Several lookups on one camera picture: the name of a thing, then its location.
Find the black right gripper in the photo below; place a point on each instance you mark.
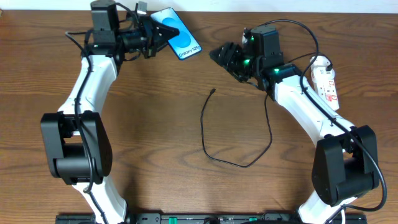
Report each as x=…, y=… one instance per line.
x=236, y=61

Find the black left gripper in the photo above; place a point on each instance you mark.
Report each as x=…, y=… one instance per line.
x=149, y=37

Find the blue Galaxy smartphone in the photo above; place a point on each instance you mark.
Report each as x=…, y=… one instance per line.
x=184, y=45

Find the white power strip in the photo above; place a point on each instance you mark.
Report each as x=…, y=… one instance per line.
x=324, y=84

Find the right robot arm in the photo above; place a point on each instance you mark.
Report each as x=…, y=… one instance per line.
x=345, y=165

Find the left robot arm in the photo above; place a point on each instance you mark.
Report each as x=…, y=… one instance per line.
x=76, y=144

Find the white USB charger plug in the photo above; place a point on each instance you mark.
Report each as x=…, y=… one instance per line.
x=322, y=66

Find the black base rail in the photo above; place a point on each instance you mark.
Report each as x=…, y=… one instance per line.
x=156, y=218

